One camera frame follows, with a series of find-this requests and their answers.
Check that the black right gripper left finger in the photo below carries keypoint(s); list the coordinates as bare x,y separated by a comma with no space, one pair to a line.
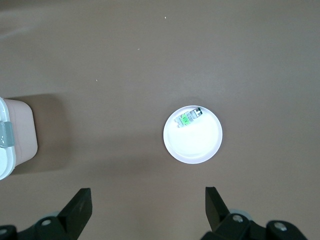
75,212

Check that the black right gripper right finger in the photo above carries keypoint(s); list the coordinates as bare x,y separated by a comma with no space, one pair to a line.
217,212

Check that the white lidded storage box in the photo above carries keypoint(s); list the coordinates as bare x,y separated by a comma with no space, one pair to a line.
22,130

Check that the pale pink round plate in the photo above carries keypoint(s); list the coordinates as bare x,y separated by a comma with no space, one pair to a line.
195,145

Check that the green and grey switch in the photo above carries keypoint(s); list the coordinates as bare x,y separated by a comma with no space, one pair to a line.
186,120

